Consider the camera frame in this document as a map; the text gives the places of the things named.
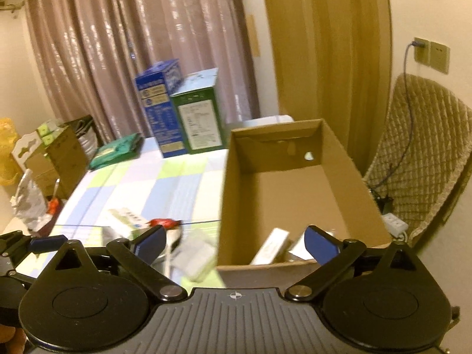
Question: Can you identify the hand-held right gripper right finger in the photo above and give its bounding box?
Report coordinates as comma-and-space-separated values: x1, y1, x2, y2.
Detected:
285, 224, 422, 301

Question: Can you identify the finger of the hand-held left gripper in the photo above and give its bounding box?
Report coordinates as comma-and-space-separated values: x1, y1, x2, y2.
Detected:
0, 230, 68, 267

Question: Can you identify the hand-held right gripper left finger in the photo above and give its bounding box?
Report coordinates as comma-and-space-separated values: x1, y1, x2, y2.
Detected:
55, 224, 188, 301

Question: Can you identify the large cardboard box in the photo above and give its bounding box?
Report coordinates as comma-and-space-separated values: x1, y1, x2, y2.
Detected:
216, 118, 393, 289

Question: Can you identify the checked cloth covered desktop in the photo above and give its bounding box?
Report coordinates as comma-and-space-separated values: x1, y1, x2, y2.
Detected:
15, 136, 230, 289

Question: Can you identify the person's left hand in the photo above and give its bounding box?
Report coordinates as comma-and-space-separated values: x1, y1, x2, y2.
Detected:
0, 324, 26, 354

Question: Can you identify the flat white packet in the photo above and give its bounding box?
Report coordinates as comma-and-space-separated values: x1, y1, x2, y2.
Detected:
289, 233, 314, 261

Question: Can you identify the red snack packet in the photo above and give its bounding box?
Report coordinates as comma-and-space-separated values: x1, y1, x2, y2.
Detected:
149, 218, 182, 229

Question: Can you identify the white green medicine box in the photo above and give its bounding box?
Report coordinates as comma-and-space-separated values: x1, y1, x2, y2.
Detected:
101, 207, 149, 245

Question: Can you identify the white soft packet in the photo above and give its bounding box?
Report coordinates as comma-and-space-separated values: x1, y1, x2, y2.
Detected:
171, 229, 218, 284

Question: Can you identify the crumpled white plastic bag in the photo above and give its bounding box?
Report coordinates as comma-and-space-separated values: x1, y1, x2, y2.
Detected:
10, 169, 51, 232

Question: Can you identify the long white box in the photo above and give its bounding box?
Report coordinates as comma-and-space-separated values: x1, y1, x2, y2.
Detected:
250, 227, 290, 266

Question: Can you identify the black power adapter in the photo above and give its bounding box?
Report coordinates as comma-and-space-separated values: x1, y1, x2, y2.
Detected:
370, 188, 394, 213

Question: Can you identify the white power strip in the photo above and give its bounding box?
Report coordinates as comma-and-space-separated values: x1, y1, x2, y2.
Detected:
381, 212, 410, 239

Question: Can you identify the brown cardboard storage box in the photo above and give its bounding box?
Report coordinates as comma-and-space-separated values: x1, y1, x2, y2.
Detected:
26, 126, 90, 200

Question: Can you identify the white scalloped cardboard piece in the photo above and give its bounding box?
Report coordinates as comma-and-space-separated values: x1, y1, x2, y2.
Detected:
10, 134, 45, 173

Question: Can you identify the green plastic packet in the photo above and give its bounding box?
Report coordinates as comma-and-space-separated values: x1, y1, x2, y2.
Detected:
88, 133, 144, 171

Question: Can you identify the yellow plastic bag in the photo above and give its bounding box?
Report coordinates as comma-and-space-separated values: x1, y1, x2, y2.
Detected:
0, 117, 22, 187

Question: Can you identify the green white tissue box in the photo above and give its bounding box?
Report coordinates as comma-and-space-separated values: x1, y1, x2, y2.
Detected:
36, 118, 69, 145

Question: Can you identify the black silver shopping bag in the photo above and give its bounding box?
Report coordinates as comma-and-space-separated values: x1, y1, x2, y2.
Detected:
65, 114, 104, 163

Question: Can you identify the tall blue carton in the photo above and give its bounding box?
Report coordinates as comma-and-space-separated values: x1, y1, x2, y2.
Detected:
135, 59, 186, 158

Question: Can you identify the tall green carton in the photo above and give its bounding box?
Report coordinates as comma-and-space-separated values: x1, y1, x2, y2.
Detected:
170, 67, 226, 155

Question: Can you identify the white rounded object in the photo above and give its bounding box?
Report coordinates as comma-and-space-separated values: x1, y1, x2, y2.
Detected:
228, 114, 296, 134

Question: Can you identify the quilted beige chair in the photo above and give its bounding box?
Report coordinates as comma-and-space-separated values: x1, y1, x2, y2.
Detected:
363, 73, 472, 246

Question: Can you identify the pink pleated curtain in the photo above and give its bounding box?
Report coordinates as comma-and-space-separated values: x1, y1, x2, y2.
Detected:
23, 0, 259, 145

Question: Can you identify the thin charger cable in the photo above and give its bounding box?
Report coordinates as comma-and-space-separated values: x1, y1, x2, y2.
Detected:
377, 41, 419, 190

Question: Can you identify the wall socket with plug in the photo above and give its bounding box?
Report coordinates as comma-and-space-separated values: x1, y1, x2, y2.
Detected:
413, 37, 431, 66

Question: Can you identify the empty wall socket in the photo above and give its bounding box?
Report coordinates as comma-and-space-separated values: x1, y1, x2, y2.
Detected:
429, 42, 451, 75

